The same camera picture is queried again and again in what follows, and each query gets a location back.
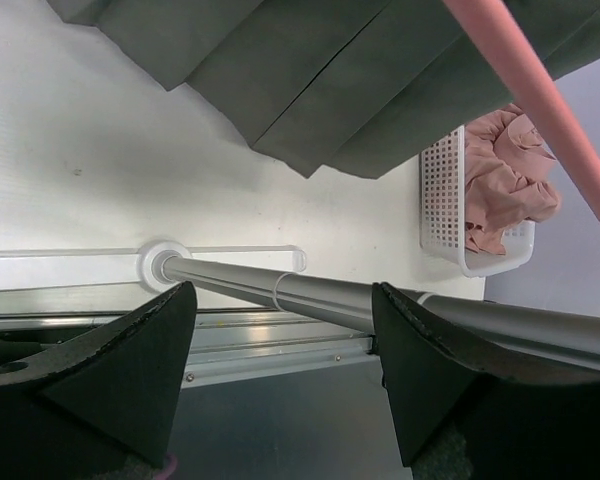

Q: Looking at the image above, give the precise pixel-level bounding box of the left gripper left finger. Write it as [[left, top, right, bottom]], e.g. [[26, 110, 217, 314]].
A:
[[0, 282, 197, 479]]

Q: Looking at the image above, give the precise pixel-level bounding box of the white plastic basket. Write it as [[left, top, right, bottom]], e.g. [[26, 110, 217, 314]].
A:
[[418, 126, 535, 278]]

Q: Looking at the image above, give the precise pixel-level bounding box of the silver clothes rack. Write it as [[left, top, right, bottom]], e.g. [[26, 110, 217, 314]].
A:
[[0, 241, 600, 371]]

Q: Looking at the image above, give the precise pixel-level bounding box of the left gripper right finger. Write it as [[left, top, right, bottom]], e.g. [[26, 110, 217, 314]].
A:
[[372, 283, 600, 479]]

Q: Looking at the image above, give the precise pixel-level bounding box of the pink plastic hanger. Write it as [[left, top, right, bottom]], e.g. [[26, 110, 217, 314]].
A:
[[445, 0, 600, 223]]

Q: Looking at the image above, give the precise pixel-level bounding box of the aluminium mounting rail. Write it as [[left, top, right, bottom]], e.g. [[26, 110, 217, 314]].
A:
[[0, 286, 373, 389]]

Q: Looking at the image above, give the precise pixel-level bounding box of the pink pleated skirt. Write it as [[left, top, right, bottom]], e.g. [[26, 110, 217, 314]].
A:
[[464, 103, 562, 255]]

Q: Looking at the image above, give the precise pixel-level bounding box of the grey pleated skirt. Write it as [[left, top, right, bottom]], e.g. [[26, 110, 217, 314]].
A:
[[44, 0, 600, 181]]

